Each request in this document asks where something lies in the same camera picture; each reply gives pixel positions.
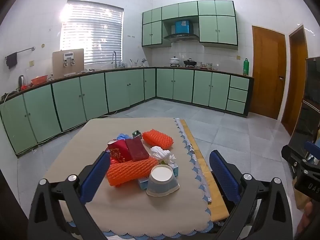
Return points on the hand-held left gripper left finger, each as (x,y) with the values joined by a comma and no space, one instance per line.
(96,177)

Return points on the towel rail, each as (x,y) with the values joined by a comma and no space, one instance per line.
(25,50)

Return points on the dark towel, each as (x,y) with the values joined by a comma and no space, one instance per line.
(11,60)

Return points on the green lower cabinets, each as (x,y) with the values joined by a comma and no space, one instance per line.
(117,90)

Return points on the range hood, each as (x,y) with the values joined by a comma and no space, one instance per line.
(180,37)

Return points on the white cooking pot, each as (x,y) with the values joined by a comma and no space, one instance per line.
(174,61)

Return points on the red basin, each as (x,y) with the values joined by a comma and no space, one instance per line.
(39,80)

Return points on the green bottle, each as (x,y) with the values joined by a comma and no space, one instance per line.
(246,67)

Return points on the cardboard box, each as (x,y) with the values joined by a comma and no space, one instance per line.
(58,65)

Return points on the white window blinds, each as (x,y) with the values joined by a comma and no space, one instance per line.
(92,30)

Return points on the teal tissue packet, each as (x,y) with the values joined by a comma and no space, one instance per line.
(176,170)

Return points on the short orange foam net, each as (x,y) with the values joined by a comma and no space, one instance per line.
(157,138)

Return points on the person's right hand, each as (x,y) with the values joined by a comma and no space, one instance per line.
(308,215)

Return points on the blue box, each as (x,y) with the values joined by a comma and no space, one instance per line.
(183,27)

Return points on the red plastic bag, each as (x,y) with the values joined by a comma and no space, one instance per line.
(114,160)

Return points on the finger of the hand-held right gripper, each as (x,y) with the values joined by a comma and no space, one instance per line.
(312,147)
(291,153)

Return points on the green cabinets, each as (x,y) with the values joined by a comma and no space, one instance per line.
(117,90)
(217,28)

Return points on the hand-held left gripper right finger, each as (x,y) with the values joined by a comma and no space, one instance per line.
(223,175)

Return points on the wooden door frame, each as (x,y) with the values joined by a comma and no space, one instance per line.
(297,80)

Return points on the red printed paper bag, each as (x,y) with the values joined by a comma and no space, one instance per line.
(119,150)

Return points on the black glass cabinet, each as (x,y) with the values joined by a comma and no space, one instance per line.
(312,80)

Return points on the green upper cabinets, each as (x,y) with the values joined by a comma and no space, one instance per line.
(217,28)

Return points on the long orange foam net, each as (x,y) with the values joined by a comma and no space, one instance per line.
(127,171)

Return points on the small green carton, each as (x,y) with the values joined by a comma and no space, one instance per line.
(136,133)

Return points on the electric kettle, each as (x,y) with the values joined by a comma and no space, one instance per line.
(21,81)

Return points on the black wok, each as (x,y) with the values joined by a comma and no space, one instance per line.
(190,62)

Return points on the steel faucet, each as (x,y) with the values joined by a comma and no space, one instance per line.
(114,55)

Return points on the white tissue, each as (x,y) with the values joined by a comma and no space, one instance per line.
(160,152)

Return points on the blue plastic bag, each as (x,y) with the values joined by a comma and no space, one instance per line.
(123,136)

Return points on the dark red rectangular box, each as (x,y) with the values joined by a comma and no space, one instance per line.
(136,150)

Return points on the wooden door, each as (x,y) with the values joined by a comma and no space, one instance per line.
(267,75)

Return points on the wooden table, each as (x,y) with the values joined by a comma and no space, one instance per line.
(215,205)

